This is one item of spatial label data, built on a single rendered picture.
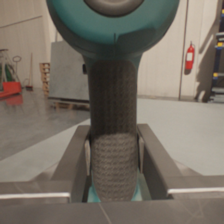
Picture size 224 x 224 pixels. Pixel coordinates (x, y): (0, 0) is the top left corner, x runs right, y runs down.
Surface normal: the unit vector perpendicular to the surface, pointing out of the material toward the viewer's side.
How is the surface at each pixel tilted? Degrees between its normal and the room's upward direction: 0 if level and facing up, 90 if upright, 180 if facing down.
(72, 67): 78
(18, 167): 0
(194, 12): 90
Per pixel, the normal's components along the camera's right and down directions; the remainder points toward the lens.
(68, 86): -0.46, 0.04
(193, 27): -0.51, 0.23
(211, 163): -0.02, -0.96
